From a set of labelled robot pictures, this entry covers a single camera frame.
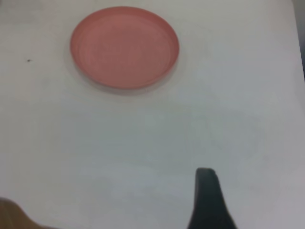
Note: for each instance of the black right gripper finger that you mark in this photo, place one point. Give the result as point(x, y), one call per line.
point(209, 205)

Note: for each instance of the pink round plate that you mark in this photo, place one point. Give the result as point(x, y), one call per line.
point(124, 47)

